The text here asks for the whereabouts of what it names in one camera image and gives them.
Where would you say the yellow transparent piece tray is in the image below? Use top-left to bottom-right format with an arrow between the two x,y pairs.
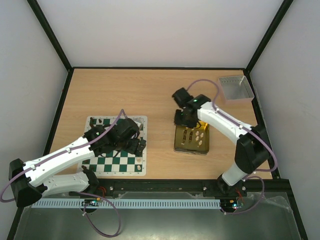
173,121 -> 210,155

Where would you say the green white chess board mat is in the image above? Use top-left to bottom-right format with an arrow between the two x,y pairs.
77,115 -> 148,178

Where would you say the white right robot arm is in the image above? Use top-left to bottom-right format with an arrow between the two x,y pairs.
172,87 -> 271,196

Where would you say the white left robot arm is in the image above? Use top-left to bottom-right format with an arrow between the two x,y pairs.
8,118 -> 146,207

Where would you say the grey metal tin box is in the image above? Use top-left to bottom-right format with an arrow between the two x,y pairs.
218,75 -> 255,105

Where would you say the light blue slotted cable duct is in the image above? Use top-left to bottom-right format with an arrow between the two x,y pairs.
31,198 -> 221,210

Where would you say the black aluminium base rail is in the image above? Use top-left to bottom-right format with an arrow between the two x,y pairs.
68,178 -> 291,198

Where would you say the black cage frame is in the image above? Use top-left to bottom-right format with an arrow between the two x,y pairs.
7,0 -> 308,240

